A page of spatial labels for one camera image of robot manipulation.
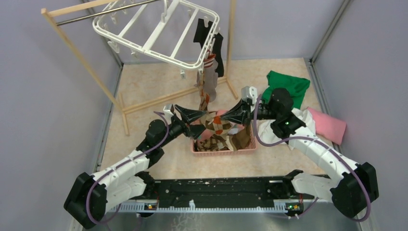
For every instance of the metal rack rod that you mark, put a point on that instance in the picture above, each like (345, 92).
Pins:
(105, 12)

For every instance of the black sock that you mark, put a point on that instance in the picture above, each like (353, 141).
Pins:
(217, 51)
(201, 32)

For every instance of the argyle patterned sock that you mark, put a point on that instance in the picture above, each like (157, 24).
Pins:
(204, 96)
(215, 137)

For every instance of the pink plastic basket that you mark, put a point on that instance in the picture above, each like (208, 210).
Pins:
(250, 148)

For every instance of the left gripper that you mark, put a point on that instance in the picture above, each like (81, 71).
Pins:
(195, 129)

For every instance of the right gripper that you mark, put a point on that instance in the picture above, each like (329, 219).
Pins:
(241, 112)

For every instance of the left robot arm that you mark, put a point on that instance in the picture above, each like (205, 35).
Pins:
(93, 195)

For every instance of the wooden drying rack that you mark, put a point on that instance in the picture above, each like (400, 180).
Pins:
(50, 17)

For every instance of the brown striped sock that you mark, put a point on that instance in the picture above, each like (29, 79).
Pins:
(217, 143)

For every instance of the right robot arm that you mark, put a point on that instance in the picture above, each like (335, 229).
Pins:
(351, 187)

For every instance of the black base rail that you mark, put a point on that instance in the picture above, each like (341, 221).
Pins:
(223, 193)

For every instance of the pink patterned sock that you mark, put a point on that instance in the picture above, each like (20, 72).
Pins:
(215, 126)

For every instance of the white clip hanger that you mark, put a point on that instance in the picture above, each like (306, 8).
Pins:
(114, 40)

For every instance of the white cloth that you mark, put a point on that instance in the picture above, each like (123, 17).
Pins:
(267, 135)

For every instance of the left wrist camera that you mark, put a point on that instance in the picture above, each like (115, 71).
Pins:
(169, 110)

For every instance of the pink cloth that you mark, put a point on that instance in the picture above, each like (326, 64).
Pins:
(329, 127)

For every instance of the green cloth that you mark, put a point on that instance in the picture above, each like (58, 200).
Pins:
(296, 87)

